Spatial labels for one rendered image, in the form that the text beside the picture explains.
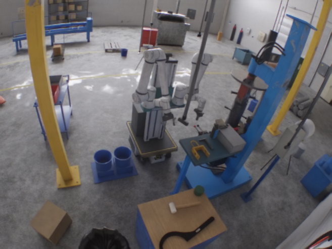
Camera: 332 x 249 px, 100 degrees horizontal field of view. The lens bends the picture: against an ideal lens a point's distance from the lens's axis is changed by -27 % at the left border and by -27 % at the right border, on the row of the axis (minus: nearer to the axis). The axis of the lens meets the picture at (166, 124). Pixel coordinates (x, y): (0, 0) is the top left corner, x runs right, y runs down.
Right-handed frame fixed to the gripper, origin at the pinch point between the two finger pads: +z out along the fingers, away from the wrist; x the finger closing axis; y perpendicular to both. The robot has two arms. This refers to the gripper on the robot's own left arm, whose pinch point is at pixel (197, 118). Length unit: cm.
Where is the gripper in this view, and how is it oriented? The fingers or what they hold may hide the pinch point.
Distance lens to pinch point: 270.4
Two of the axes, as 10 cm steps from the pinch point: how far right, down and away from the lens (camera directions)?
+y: 9.0, -1.3, 4.1
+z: -1.6, 7.7, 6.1
